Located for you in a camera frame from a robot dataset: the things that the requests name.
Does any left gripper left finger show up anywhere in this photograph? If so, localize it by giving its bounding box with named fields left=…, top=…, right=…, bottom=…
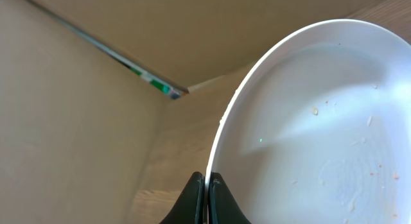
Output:
left=160, top=171, right=205, bottom=224

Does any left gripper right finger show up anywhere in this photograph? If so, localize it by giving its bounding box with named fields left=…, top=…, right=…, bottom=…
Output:
left=208, top=173, right=250, bottom=224

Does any white plate with red stain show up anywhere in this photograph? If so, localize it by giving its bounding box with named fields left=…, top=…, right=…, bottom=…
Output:
left=205, top=19, right=410, bottom=223

